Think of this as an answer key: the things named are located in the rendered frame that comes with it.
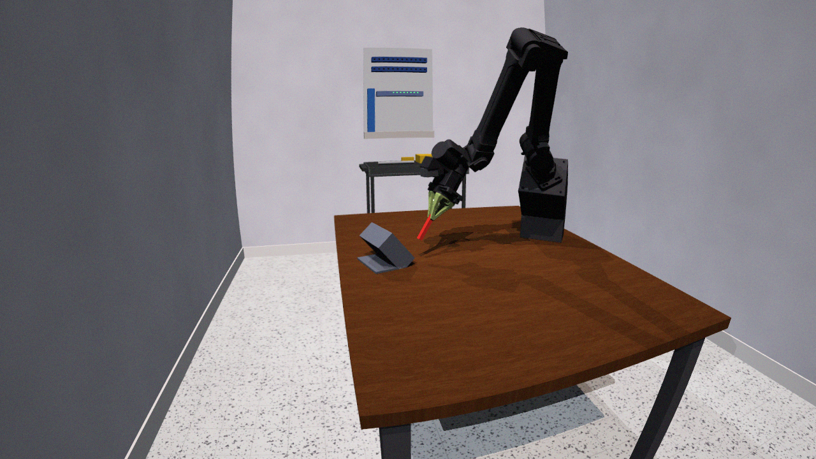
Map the dark grey panel with slot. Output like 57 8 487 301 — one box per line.
357 223 415 274

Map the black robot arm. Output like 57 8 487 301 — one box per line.
420 27 568 191

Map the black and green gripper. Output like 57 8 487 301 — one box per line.
428 174 463 221

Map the red rectangular bar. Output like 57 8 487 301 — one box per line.
417 214 433 241

